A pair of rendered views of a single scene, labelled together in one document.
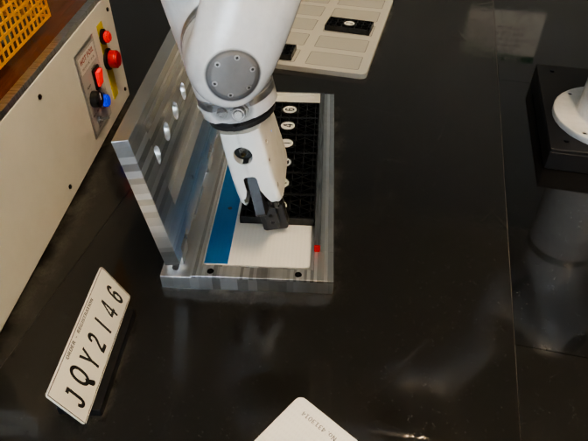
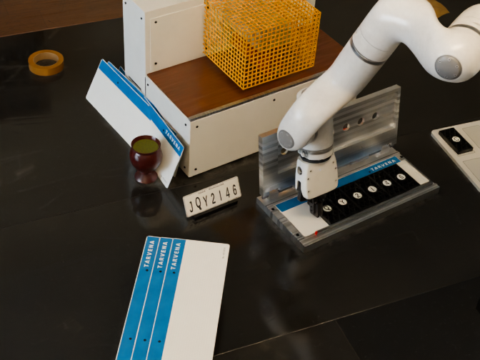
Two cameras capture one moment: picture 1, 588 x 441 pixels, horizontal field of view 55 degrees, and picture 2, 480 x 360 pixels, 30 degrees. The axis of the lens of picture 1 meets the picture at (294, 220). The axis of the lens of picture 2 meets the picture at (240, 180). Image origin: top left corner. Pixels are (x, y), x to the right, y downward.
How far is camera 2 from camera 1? 1.65 m
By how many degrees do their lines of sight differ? 37
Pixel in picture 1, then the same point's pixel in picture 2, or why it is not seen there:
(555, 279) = (389, 323)
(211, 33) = (283, 123)
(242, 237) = (300, 208)
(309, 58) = (470, 160)
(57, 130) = (276, 116)
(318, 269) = (306, 239)
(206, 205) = not seen: hidden behind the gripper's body
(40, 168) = (256, 126)
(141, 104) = not seen: hidden behind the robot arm
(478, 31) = not seen: outside the picture
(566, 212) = (447, 316)
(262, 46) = (296, 136)
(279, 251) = (304, 223)
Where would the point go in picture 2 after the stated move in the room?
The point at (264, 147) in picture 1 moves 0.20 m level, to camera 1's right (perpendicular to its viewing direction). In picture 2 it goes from (307, 173) to (364, 222)
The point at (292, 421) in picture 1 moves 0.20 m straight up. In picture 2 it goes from (219, 246) to (223, 180)
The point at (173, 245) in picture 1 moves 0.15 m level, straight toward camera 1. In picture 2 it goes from (264, 187) to (227, 219)
